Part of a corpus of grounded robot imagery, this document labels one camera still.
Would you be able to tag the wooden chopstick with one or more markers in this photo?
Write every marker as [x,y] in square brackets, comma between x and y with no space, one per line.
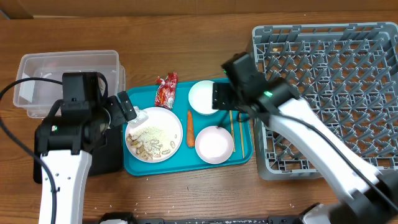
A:
[232,129]
[241,134]

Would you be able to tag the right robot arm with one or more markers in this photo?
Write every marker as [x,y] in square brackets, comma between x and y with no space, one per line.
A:
[365,195]

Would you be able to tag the white napkin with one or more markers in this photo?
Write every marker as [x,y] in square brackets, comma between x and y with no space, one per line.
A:
[141,117]

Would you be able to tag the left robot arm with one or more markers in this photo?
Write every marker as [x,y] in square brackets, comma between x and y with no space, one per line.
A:
[84,124]

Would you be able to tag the food scraps and rice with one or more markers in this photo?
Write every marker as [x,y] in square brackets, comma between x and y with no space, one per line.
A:
[151,144]

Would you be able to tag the orange carrot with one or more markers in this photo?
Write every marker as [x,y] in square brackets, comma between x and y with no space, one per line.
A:
[190,130]

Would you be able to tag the black plastic tray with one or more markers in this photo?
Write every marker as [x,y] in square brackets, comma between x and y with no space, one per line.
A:
[106,159]

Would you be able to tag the teal plastic tray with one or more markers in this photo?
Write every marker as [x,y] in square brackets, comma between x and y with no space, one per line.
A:
[186,159]

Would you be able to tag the large white plate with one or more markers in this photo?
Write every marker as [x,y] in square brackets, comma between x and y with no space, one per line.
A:
[162,118]

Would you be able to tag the white bowl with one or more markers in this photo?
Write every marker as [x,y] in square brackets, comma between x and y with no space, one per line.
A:
[200,97]

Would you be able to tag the grey dishwasher rack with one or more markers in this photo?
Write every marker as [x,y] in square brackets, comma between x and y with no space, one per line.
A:
[348,75]

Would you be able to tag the red snack wrapper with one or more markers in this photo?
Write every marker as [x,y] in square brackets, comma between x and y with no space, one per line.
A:
[165,95]

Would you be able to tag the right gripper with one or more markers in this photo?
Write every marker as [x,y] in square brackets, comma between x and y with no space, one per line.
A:
[225,101]

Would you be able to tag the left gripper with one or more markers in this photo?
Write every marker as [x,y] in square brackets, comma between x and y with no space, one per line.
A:
[118,116]

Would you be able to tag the clear plastic container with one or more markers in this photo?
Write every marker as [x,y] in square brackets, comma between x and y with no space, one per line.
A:
[37,97]

